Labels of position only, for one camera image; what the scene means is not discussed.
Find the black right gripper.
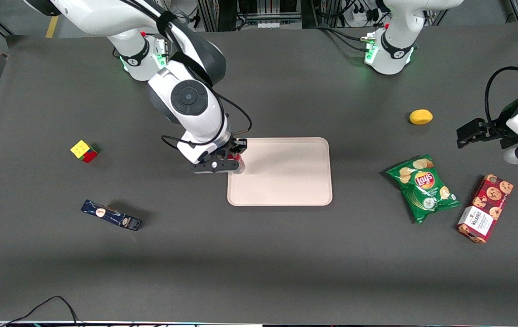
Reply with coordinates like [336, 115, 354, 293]
[211, 139, 248, 164]

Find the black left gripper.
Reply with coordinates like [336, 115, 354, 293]
[457, 98, 518, 149]

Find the beige plastic tray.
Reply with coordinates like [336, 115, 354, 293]
[227, 137, 333, 207]

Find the yellow lemon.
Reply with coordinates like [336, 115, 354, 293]
[409, 109, 434, 125]

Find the green chips bag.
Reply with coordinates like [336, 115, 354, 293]
[386, 154, 462, 225]

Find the red cookie box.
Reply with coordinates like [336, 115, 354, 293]
[456, 174, 514, 244]

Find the dark blue slim box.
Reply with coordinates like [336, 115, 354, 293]
[81, 199, 142, 231]

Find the colourful puzzle cube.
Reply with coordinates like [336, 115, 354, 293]
[70, 140, 99, 163]

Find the white power strip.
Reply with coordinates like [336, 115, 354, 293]
[351, 5, 380, 23]

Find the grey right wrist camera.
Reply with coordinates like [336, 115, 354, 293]
[191, 160, 241, 175]

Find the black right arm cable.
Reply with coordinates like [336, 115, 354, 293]
[161, 91, 253, 150]

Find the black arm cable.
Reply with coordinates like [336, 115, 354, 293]
[161, 91, 253, 150]
[485, 67, 518, 133]

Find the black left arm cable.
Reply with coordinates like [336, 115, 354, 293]
[485, 67, 518, 133]

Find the black base power cable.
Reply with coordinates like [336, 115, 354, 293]
[315, 25, 374, 53]

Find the thin black table-edge cable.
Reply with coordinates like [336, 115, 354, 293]
[2, 296, 82, 327]

